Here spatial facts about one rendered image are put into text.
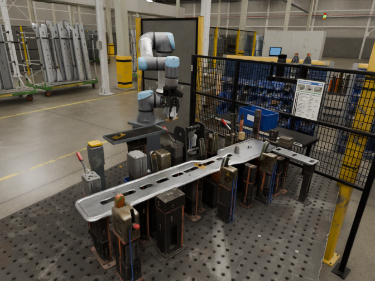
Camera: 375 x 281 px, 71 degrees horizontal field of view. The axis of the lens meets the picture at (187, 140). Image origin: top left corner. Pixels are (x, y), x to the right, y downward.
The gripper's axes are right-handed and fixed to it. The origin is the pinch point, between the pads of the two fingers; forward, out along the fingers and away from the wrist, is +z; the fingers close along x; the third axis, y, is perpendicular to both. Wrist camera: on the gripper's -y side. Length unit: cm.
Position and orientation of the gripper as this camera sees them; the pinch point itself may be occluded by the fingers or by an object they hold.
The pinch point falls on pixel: (172, 117)
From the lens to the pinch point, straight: 160.0
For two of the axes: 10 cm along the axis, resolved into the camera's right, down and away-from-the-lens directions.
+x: 8.2, 3.1, -4.9
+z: -0.7, 8.9, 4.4
